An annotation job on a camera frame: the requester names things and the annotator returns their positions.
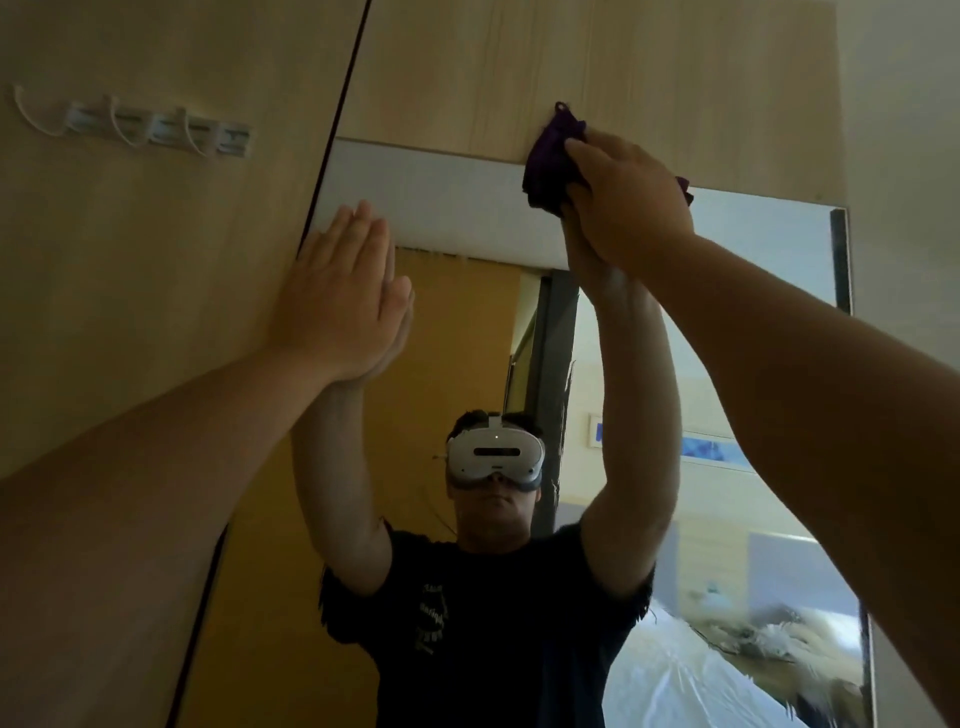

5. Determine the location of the clear plastic hook rail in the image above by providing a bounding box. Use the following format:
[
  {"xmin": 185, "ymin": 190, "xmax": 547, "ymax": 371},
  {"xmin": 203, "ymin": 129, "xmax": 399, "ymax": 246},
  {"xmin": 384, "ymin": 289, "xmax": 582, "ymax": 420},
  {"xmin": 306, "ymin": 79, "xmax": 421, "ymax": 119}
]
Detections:
[{"xmin": 13, "ymin": 84, "xmax": 253, "ymax": 161}]

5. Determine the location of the person's left forearm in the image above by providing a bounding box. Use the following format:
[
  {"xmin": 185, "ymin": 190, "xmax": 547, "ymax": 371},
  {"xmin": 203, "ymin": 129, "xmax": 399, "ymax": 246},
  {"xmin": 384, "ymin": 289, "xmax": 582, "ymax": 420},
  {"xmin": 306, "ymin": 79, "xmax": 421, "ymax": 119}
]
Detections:
[{"xmin": 0, "ymin": 345, "xmax": 354, "ymax": 728}]

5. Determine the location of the large wall mirror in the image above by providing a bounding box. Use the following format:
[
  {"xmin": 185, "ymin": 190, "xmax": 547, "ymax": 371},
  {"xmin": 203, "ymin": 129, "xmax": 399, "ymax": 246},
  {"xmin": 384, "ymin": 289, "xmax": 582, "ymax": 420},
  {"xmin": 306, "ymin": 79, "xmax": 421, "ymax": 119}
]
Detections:
[{"xmin": 176, "ymin": 138, "xmax": 876, "ymax": 728}]

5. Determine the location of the purple cleaning cloth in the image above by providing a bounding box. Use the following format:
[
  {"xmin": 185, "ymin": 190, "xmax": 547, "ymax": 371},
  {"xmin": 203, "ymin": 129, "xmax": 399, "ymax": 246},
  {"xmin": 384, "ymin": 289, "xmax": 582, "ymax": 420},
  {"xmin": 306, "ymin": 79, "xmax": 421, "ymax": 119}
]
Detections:
[{"xmin": 522, "ymin": 102, "xmax": 695, "ymax": 219}]

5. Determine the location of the person's left hand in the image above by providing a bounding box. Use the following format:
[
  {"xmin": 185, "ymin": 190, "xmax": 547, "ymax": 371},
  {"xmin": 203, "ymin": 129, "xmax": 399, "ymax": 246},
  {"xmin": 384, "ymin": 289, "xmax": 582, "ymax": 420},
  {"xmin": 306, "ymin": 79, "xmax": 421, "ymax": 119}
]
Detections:
[{"xmin": 268, "ymin": 199, "xmax": 415, "ymax": 385}]

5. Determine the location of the wooden panel with mirror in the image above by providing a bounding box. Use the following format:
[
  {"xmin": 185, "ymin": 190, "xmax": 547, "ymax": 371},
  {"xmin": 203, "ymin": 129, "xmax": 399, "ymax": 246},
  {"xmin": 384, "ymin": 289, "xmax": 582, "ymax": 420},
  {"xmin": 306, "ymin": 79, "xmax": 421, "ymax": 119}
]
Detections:
[{"xmin": 336, "ymin": 0, "xmax": 850, "ymax": 208}]

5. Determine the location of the person's right hand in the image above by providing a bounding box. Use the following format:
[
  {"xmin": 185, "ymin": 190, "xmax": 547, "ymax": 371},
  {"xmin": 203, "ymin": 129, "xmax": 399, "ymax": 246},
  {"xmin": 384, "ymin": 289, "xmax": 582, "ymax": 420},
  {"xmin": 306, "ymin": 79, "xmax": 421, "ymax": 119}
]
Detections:
[{"xmin": 562, "ymin": 129, "xmax": 696, "ymax": 280}]

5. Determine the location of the person's right forearm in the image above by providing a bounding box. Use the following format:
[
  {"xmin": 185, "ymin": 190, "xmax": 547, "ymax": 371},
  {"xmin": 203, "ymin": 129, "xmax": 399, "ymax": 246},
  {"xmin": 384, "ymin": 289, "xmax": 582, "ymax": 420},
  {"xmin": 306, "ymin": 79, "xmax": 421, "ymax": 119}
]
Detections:
[{"xmin": 637, "ymin": 232, "xmax": 960, "ymax": 728}]

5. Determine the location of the light wooden wardrobe door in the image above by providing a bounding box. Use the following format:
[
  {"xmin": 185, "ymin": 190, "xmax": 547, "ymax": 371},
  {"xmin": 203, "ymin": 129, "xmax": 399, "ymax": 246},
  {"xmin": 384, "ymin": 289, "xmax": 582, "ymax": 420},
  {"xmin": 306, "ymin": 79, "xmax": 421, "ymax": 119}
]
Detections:
[{"xmin": 0, "ymin": 0, "xmax": 369, "ymax": 728}]

